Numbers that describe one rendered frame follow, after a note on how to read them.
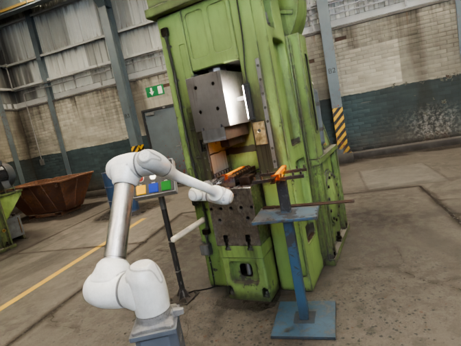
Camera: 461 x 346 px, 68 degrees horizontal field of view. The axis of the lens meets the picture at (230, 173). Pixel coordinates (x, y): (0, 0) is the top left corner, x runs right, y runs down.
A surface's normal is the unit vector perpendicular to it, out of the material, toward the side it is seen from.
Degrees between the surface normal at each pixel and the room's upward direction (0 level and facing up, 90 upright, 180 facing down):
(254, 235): 90
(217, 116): 90
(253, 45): 90
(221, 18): 90
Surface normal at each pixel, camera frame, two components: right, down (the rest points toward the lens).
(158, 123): -0.27, 0.19
